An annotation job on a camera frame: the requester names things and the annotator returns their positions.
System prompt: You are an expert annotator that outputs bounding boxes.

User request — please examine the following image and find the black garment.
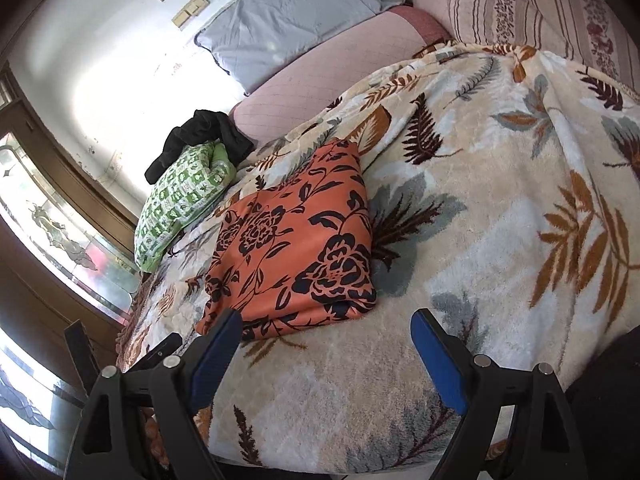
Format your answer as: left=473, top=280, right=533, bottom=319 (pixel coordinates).
left=144, top=110, right=255, bottom=184

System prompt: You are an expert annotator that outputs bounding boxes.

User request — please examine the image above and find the orange floral blouse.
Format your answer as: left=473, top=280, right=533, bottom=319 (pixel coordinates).
left=195, top=140, right=376, bottom=340

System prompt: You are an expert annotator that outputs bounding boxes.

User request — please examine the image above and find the beige wall switch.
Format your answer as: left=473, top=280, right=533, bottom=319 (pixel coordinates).
left=171, top=0, right=210, bottom=29

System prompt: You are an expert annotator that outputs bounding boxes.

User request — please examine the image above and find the leaf pattern fleece blanket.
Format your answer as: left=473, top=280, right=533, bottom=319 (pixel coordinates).
left=117, top=44, right=639, bottom=474

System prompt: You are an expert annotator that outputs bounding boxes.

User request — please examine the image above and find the green white patterned pillow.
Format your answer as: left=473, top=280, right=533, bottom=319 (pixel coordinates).
left=134, top=142, right=235, bottom=273

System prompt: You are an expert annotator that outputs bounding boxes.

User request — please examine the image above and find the grey pillow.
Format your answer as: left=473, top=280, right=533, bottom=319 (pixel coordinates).
left=194, top=0, right=404, bottom=94

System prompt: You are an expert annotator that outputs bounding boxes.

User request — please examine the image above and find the stained glass wooden door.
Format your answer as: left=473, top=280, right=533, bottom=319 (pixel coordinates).
left=1, top=64, right=140, bottom=477

